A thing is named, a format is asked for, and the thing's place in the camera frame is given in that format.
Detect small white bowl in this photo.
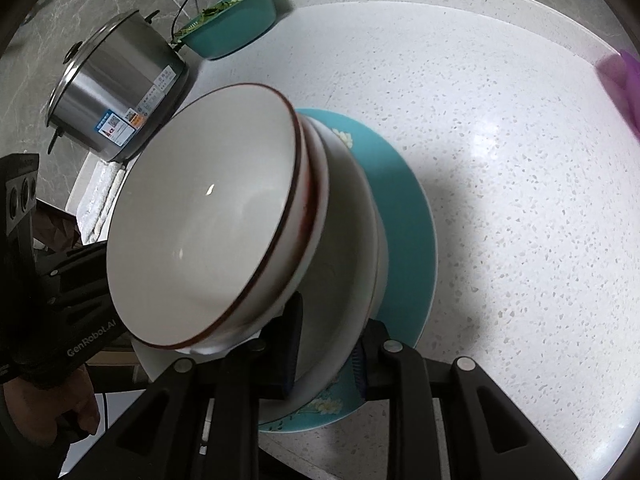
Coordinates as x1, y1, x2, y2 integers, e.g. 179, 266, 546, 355
187, 110, 332, 358

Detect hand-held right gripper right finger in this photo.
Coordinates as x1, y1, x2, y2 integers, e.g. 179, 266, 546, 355
350, 320, 578, 480

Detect person's left hand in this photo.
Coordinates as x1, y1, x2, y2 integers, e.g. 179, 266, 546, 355
0, 367, 101, 448

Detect white towel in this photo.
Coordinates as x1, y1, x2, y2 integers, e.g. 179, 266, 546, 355
75, 155, 136, 246

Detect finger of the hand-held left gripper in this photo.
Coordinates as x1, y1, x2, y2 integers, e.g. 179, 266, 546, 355
50, 280, 121, 327
47, 241, 111, 286

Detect teal vegetable basket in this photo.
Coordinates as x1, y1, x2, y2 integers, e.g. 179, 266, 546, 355
177, 0, 278, 61

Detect leafy greens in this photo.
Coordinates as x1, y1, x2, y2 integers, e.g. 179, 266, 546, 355
172, 0, 273, 43

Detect stainless steel cooker pot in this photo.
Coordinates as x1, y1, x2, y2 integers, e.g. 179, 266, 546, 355
45, 9, 190, 162

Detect purple plastic bowl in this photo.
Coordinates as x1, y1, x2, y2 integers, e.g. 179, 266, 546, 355
597, 50, 640, 136

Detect large white bowl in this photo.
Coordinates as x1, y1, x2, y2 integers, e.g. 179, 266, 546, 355
260, 115, 391, 421

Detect teal floral plate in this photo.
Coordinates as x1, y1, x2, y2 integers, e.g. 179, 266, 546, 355
257, 107, 437, 433

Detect dark-rimmed patterned bowl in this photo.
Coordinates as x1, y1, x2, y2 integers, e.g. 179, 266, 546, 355
106, 84, 306, 350

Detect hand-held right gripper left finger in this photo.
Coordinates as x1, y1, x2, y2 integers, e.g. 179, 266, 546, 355
57, 292, 306, 480

